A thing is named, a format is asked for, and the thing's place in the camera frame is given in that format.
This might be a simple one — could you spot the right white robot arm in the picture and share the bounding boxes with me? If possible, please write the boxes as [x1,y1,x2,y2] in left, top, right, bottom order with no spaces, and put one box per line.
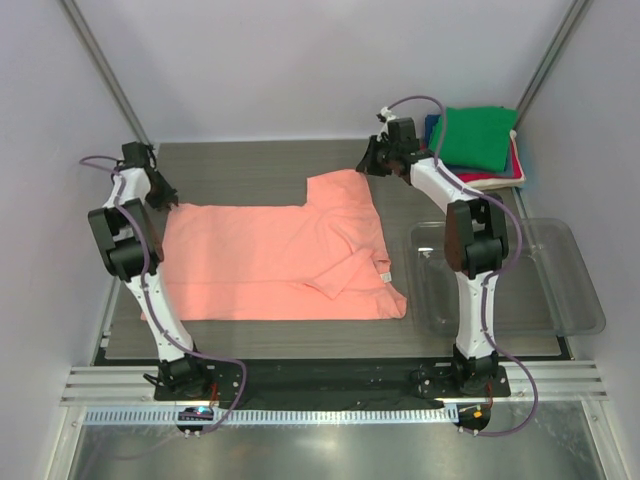
[356,111,509,396]

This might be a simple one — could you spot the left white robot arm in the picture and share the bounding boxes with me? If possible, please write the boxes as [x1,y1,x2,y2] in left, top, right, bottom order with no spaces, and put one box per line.
[88,142,212,400]

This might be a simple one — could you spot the folded cream t-shirt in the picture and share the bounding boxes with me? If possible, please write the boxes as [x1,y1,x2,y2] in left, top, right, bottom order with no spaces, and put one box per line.
[460,130,526,191]

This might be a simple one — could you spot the aluminium front rail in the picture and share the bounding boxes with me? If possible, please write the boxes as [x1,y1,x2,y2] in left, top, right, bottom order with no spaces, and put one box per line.
[61,360,608,405]

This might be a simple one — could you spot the aluminium frame post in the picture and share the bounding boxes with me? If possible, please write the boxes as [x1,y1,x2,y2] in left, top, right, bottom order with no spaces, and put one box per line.
[515,0,594,129]
[58,0,152,145]

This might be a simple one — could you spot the folded red t-shirt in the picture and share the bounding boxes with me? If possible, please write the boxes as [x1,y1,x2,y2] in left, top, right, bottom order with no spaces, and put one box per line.
[417,144,501,191]

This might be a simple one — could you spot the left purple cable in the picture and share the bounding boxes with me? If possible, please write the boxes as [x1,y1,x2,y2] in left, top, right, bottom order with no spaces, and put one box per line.
[80,155,248,461]

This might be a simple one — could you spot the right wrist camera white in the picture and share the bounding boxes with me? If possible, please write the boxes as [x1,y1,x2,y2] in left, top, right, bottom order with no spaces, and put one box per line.
[376,107,397,124]

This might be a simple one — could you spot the folded blue t-shirt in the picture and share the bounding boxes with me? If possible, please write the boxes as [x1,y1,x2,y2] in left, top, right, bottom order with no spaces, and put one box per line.
[424,114,441,147]

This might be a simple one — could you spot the salmon pink t-shirt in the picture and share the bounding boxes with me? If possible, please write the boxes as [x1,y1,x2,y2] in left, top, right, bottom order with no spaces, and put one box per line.
[161,170,407,321]

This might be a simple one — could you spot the right aluminium frame post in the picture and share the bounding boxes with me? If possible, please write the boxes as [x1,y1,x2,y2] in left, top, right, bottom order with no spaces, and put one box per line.
[515,0,594,129]

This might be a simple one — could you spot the left aluminium frame post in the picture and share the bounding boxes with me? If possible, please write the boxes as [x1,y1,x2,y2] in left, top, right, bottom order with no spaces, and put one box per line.
[58,0,152,145]

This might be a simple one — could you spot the white slotted cable duct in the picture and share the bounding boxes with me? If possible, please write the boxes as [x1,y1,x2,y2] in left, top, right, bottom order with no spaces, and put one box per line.
[84,405,458,426]

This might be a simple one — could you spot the folded green t-shirt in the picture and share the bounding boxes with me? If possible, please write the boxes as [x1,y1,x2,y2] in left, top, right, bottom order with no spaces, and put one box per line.
[428,106,518,173]

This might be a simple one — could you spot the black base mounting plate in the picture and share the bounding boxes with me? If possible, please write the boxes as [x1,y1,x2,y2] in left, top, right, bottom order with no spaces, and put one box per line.
[143,358,511,405]

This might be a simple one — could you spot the clear plastic bin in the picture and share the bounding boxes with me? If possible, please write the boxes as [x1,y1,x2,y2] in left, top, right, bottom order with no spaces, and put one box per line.
[407,218,606,337]

